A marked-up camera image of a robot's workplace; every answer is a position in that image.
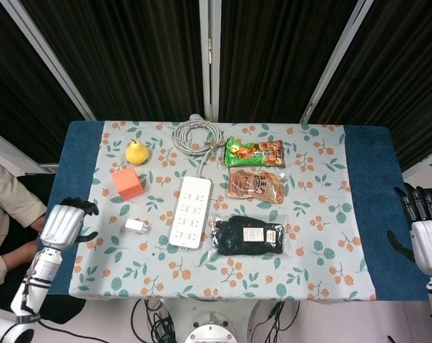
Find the white upright frame post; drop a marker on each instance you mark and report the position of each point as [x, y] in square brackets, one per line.
[209, 53]

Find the person in beige jacket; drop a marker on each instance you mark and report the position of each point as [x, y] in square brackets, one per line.
[5, 200]

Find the yellow pear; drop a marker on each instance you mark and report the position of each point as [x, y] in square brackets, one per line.
[136, 154]

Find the green snack bag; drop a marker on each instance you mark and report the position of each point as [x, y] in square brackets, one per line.
[253, 153]

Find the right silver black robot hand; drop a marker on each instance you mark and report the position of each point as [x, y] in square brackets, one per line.
[430, 243]

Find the black pleated curtain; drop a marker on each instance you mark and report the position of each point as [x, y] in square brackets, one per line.
[130, 53]

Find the black gloves in plastic bag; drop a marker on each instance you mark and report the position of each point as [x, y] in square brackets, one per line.
[234, 236]

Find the white slanted frame post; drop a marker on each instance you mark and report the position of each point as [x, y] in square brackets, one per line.
[339, 57]
[48, 60]

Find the blue table cover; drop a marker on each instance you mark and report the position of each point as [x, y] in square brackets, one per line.
[380, 200]

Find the brown sauce pouch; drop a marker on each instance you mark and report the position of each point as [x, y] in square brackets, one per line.
[255, 186]

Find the small white charger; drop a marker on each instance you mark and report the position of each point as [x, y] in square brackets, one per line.
[135, 226]

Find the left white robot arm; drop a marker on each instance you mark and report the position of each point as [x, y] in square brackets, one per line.
[37, 278]

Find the white power strip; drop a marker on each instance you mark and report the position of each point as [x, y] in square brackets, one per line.
[191, 211]

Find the orange cube block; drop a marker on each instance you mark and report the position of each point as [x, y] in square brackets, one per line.
[126, 183]

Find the floral tablecloth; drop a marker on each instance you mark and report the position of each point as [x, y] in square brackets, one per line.
[309, 214]

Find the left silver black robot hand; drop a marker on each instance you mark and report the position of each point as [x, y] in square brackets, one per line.
[60, 223]

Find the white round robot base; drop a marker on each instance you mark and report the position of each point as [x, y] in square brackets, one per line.
[210, 330]

